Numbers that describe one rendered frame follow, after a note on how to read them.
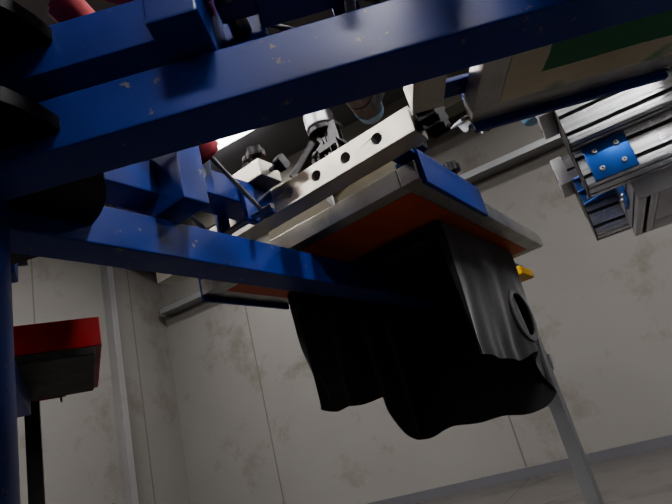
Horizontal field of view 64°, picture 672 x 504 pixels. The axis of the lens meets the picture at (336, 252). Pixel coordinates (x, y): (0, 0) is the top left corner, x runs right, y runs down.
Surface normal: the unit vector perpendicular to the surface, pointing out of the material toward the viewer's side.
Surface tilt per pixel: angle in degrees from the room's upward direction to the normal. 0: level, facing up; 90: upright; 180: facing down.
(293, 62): 90
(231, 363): 90
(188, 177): 90
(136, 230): 90
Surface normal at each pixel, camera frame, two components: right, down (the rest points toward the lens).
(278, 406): -0.46, -0.20
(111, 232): 0.77, -0.40
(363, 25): -0.11, -0.33
